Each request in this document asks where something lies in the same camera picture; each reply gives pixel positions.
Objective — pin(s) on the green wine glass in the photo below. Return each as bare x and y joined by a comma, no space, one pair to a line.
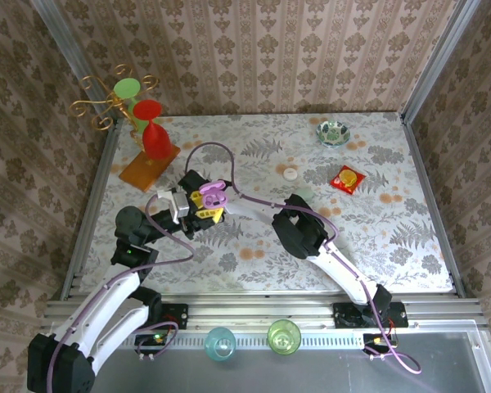
126,88

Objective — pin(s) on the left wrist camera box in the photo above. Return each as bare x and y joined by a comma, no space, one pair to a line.
180,209

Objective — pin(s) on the black controller board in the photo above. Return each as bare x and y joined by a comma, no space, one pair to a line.
153,343
378,343

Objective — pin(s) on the mint green earbud case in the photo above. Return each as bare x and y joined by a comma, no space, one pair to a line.
307,193

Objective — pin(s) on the green glass cup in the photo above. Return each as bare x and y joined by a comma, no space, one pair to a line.
284,336

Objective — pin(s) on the grey metal sheet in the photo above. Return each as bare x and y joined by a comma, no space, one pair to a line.
311,372

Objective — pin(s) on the red wine glass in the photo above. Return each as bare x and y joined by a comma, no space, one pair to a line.
155,141

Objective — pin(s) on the aluminium table side rail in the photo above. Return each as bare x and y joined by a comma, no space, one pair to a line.
427,184
91,204

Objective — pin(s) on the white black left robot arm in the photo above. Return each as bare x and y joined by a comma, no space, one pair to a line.
106,303

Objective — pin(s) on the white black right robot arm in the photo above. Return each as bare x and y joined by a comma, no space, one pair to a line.
298,233

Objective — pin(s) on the red snack packet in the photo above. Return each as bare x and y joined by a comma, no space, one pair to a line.
348,179

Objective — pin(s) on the teal glass cup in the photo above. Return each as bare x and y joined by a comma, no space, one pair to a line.
220,344

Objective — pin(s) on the aluminium frame post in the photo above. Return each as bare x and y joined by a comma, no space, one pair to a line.
70,53
444,53

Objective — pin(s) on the small white lid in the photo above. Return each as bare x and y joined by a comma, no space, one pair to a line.
290,173

